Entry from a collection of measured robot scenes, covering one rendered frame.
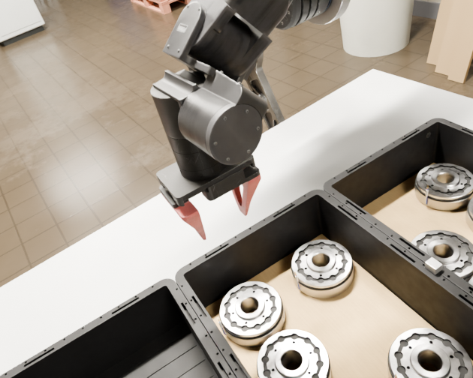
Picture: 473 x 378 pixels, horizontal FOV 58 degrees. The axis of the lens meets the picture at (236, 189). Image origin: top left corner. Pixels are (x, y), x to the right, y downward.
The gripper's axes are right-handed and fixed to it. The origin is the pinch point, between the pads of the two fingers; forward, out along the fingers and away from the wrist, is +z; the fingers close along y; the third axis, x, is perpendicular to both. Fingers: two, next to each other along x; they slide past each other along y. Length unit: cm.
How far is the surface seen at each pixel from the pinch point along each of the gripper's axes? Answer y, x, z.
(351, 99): 73, 56, 36
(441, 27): 222, 138, 82
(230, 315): -3.2, 1.6, 20.4
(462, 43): 212, 116, 83
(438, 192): 41.1, -1.3, 20.3
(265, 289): 4.1, 2.1, 20.4
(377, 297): 17.8, -9.0, 23.2
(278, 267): 9.4, 6.5, 23.2
